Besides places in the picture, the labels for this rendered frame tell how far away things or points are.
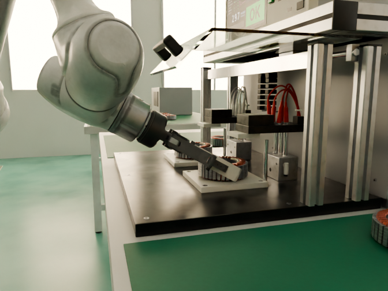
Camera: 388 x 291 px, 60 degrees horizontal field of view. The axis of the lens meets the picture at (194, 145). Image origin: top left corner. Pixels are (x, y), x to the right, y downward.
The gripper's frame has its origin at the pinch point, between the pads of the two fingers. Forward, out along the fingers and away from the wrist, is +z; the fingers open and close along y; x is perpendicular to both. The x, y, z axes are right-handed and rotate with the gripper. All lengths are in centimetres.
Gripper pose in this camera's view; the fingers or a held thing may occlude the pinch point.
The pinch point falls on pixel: (222, 166)
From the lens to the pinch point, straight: 76.4
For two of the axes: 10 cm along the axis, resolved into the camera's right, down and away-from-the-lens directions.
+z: 8.3, 4.5, 3.2
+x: -4.7, 8.8, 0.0
